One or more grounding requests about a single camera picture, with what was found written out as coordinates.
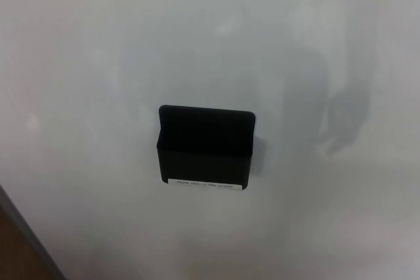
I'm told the grey aluminium whiteboard frame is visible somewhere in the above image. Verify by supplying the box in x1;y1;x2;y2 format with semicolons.
0;182;68;280

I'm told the white whiteboard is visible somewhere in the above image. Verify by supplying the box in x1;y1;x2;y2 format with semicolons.
0;0;420;280

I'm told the brown wooden panel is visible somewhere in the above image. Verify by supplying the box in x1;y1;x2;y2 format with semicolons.
0;207;54;280

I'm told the black magnetic marker holder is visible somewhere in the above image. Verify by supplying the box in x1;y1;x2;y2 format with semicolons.
155;104;257;193

